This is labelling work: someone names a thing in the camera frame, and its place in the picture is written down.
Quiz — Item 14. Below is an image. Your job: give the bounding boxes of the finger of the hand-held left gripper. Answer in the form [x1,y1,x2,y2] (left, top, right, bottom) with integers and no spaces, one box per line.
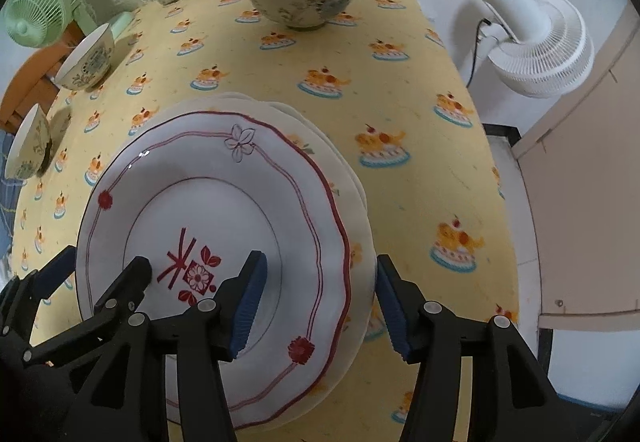
[22,256,152,364]
[0,246,77,338]

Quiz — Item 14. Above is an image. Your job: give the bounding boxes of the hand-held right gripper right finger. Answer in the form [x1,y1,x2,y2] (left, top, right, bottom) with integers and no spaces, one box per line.
[377,254,563,442]

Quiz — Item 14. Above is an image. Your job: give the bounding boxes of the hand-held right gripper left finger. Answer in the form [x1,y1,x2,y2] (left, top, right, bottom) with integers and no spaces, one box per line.
[65,249,268,442]

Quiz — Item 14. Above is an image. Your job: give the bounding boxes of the large round plate orange flowers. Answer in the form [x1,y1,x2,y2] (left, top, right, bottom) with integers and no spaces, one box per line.
[190,92,376,403]

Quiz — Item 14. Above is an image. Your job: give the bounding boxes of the white plate red pattern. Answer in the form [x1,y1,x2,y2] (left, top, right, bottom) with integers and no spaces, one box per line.
[75,110,351,430]

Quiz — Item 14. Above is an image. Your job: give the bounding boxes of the ceramic bowl green label print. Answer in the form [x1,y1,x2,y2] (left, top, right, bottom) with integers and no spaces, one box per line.
[5,103,52,180]

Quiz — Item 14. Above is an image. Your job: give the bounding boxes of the grey plaid pillow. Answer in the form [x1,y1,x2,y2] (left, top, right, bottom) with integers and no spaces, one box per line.
[0,131,23,273]

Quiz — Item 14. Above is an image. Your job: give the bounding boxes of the wooden bed headboard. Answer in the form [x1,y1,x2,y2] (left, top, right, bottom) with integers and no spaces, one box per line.
[0,42,76,133]

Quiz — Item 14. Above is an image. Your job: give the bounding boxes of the yellow printed tablecloth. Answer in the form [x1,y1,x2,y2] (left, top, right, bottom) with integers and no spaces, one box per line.
[12,0,521,442]

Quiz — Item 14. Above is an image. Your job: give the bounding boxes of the beige wooden door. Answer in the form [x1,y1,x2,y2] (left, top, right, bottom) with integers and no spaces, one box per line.
[510,0,640,333]

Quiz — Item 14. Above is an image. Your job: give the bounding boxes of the green desk fan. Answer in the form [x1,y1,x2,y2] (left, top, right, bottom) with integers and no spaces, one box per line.
[2,0,133,50]

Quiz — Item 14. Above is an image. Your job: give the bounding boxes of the white floor fan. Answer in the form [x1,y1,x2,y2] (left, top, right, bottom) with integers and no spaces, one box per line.
[460,0,596,98]

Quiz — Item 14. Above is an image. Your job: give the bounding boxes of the black fan cable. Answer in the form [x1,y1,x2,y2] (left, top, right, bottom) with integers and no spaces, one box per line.
[466,18,490,87]

